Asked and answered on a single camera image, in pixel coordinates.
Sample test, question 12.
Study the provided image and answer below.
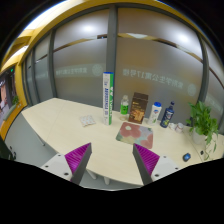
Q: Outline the brown paper box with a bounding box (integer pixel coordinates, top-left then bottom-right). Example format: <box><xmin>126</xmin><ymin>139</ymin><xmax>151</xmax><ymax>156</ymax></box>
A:
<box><xmin>128</xmin><ymin>92</ymin><xmax>148</xmax><ymax>124</ymax></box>

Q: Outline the white shuttlecock tube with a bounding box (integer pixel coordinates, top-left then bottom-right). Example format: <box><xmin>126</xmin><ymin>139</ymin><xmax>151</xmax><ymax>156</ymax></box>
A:
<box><xmin>103</xmin><ymin>72</ymin><xmax>114</xmax><ymax>125</ymax></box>

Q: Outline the white shampoo bottle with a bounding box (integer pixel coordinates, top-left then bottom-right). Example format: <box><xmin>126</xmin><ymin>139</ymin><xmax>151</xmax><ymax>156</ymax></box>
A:
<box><xmin>148</xmin><ymin>102</ymin><xmax>162</xmax><ymax>125</ymax></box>

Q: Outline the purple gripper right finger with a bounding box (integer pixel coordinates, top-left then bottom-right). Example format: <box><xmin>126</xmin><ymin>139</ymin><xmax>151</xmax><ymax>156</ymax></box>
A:
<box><xmin>132</xmin><ymin>143</ymin><xmax>182</xmax><ymax>186</ymax></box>

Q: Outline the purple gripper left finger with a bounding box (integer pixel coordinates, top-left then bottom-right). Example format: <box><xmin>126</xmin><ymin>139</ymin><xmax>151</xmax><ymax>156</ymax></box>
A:
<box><xmin>41</xmin><ymin>142</ymin><xmax>93</xmax><ymax>186</ymax></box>

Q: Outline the blue computer mouse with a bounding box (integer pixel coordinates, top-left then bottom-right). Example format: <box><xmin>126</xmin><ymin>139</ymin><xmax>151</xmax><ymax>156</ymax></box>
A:
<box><xmin>182</xmin><ymin>153</ymin><xmax>191</xmax><ymax>162</ymax></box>

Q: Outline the floral mouse pad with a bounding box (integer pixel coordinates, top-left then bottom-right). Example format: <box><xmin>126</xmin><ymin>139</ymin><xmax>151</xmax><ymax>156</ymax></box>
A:
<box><xmin>116</xmin><ymin>122</ymin><xmax>153</xmax><ymax>149</ymax></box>

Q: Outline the dark blue bottle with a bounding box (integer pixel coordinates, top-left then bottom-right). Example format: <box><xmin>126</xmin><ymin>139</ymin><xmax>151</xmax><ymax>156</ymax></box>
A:
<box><xmin>160</xmin><ymin>101</ymin><xmax>175</xmax><ymax>128</ymax></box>

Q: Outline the small white cup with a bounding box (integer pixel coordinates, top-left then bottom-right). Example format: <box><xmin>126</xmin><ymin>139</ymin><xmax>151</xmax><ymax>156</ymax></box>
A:
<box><xmin>175</xmin><ymin>123</ymin><xmax>184</xmax><ymax>133</ymax></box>

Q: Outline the silver pill blister pack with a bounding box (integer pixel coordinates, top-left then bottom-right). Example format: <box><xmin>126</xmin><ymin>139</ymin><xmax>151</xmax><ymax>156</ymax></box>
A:
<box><xmin>80</xmin><ymin>115</ymin><xmax>95</xmax><ymax>127</ymax></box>

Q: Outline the green potted plant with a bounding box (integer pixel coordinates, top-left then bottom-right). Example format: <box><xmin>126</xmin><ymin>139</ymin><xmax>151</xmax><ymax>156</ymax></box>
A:
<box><xmin>186</xmin><ymin>101</ymin><xmax>218</xmax><ymax>161</ymax></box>

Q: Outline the small white jar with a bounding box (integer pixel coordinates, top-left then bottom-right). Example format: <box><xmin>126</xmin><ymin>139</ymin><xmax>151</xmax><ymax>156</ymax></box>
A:
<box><xmin>169</xmin><ymin>123</ymin><xmax>176</xmax><ymax>130</ymax></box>

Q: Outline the clear green-label water bottle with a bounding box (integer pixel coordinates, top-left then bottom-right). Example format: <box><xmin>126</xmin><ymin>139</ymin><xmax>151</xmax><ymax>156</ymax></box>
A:
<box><xmin>120</xmin><ymin>95</ymin><xmax>129</xmax><ymax>121</ymax></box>

